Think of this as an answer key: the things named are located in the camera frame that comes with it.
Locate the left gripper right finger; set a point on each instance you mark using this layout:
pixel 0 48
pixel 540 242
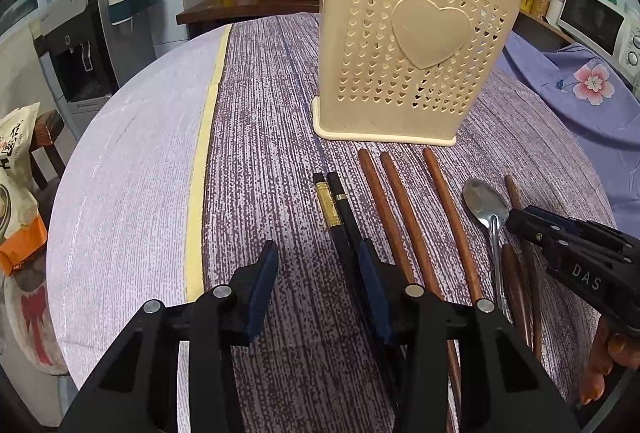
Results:
pixel 393 316

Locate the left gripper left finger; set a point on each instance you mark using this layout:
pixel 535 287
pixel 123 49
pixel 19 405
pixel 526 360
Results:
pixel 252 287

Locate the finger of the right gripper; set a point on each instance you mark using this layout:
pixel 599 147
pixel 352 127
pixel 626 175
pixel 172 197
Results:
pixel 537 225
pixel 555 216

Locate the metal spoon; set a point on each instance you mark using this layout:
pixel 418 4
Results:
pixel 490 209

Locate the dark wooden spoon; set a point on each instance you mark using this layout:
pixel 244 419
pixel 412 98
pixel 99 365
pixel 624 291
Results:
pixel 515 293

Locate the black chopstick gold band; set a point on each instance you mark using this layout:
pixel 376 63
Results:
pixel 380 352

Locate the right hand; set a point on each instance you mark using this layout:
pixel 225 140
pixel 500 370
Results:
pixel 608 348

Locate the purple floral cloth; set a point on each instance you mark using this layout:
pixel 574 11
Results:
pixel 596 106

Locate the purple striped tablecloth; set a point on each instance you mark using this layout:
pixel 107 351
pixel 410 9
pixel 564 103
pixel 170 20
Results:
pixel 118 230

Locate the white microwave oven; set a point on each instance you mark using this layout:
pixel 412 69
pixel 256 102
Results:
pixel 606 30

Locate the white sack red print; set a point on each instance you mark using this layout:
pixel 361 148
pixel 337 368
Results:
pixel 27 306

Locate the food package bag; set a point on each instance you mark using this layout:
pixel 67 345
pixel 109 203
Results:
pixel 22 229

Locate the beige plastic utensil holder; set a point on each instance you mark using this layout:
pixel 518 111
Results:
pixel 405 70

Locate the wooden stool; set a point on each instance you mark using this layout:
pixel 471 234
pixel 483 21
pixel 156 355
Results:
pixel 48 127

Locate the dark wooden side table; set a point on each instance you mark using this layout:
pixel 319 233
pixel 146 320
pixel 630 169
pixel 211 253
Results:
pixel 211 14

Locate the water dispenser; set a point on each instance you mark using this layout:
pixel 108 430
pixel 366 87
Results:
pixel 88 50

